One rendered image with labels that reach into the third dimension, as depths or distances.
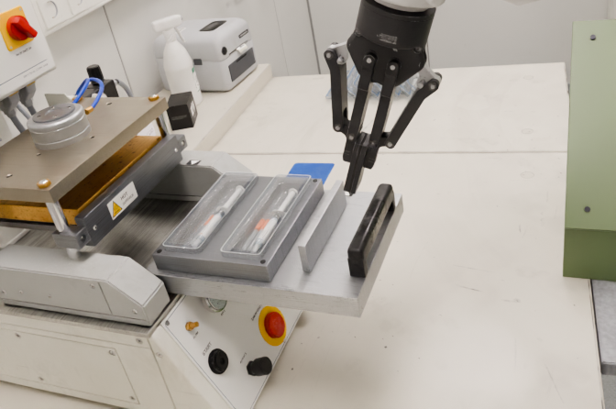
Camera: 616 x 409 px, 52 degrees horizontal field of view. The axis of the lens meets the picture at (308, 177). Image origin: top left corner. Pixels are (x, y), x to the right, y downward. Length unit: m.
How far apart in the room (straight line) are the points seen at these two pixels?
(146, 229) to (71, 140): 0.19
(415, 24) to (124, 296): 0.47
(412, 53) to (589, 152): 0.46
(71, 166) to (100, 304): 0.18
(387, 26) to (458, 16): 2.64
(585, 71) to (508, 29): 2.19
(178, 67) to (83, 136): 0.86
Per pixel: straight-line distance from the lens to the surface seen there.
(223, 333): 0.91
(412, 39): 0.63
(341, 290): 0.74
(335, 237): 0.82
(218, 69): 1.82
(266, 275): 0.76
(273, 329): 0.97
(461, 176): 1.34
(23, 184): 0.86
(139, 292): 0.82
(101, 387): 0.99
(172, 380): 0.88
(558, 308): 1.03
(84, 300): 0.87
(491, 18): 3.25
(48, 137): 0.93
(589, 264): 1.07
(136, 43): 1.95
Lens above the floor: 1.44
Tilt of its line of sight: 30 degrees down
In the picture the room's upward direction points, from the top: 11 degrees counter-clockwise
